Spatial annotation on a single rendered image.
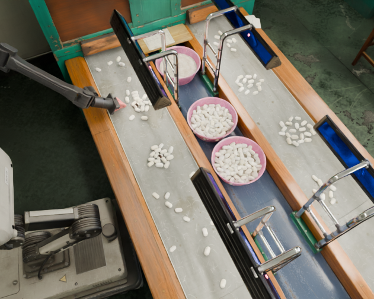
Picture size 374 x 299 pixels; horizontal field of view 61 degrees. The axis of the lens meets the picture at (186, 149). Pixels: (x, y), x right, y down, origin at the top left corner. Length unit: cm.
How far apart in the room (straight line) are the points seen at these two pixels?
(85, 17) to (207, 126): 90
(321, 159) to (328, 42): 198
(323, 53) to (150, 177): 233
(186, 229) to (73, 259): 63
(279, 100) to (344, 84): 140
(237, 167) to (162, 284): 64
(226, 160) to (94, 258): 82
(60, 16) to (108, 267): 132
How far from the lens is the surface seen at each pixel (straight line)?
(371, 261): 162
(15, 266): 188
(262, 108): 181
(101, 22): 201
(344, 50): 351
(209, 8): 219
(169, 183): 153
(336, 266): 156
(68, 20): 196
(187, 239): 144
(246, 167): 159
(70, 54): 207
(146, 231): 143
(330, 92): 308
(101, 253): 174
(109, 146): 163
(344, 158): 136
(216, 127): 170
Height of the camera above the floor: 213
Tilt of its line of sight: 60 degrees down
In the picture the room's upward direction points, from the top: 1 degrees clockwise
